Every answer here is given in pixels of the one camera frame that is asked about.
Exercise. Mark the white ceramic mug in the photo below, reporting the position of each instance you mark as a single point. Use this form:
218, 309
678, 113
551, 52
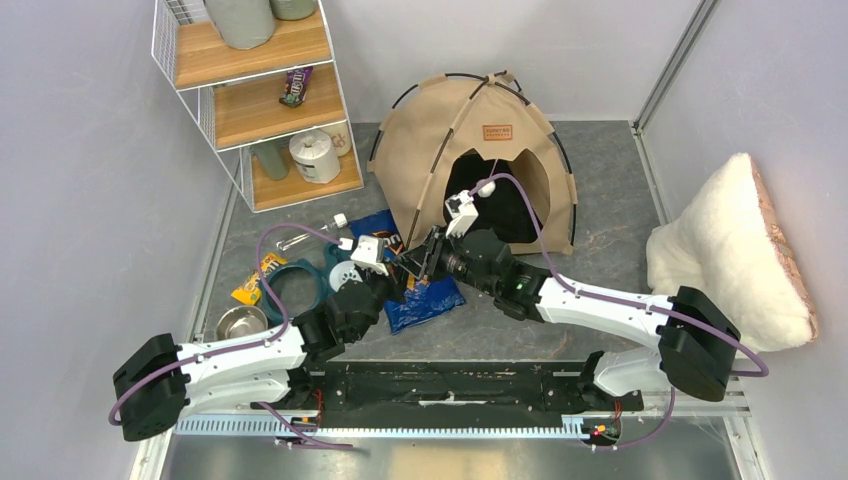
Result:
340, 136

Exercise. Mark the tan pet tent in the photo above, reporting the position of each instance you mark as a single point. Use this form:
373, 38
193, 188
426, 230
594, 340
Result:
464, 152

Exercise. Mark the white pompom toy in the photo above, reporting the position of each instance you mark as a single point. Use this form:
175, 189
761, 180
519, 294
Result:
488, 188

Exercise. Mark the aluminium corner rail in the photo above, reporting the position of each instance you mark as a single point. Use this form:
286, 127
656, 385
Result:
686, 43

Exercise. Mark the steel pet bowl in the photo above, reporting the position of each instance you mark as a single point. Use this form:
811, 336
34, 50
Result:
241, 321

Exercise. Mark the white wire wooden shelf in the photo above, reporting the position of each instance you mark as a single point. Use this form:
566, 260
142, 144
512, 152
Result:
233, 97

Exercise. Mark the clear plastic bottle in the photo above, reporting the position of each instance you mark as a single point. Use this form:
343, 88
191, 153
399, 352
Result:
319, 231

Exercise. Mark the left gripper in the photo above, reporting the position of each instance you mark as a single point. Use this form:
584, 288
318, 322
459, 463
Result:
397, 289

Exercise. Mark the black tent pole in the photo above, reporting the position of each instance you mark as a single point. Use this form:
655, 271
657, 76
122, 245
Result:
450, 116
464, 83

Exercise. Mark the grey felt basket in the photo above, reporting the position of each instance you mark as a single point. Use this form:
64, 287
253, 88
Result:
293, 10
242, 24

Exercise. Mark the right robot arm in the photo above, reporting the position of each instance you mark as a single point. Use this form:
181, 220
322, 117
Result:
684, 340

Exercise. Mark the brown candy bag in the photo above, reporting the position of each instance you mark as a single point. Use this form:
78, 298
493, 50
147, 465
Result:
296, 86

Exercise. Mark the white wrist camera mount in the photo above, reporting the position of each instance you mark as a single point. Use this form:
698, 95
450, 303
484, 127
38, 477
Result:
463, 214

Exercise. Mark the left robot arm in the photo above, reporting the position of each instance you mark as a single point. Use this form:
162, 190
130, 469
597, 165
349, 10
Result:
163, 382

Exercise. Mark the white fluffy pet cushion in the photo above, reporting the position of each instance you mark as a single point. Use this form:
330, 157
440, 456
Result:
728, 243

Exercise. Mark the black mounting base plate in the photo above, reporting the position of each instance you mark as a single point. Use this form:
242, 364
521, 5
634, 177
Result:
449, 394

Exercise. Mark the blue Doritos chip bag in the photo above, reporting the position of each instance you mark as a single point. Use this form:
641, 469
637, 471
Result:
423, 301

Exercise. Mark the yellow candy bag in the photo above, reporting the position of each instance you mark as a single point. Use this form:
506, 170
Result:
248, 292

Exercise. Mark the green can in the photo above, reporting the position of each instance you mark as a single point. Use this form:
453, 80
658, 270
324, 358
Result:
271, 160

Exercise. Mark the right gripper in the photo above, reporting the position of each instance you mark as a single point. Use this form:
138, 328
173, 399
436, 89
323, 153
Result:
423, 259

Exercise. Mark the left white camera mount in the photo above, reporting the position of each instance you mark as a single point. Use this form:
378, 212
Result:
367, 253

